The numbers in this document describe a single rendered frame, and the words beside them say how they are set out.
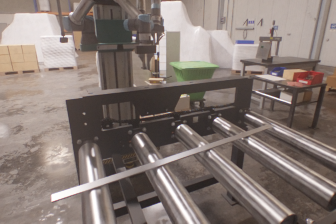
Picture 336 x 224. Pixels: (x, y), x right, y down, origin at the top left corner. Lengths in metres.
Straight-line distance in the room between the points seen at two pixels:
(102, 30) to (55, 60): 7.26
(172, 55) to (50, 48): 5.53
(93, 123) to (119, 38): 1.09
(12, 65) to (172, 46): 6.29
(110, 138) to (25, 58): 8.06
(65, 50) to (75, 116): 8.01
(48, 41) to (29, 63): 1.05
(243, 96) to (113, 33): 1.31
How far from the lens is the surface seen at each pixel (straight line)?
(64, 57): 9.25
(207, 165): 1.11
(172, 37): 4.98
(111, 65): 2.23
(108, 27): 2.12
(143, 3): 1.93
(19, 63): 9.26
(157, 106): 1.33
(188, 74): 3.81
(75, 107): 1.24
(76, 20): 1.83
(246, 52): 7.98
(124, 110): 2.38
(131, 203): 1.03
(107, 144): 1.35
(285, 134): 1.50
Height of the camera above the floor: 1.51
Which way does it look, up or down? 18 degrees down
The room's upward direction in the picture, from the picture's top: straight up
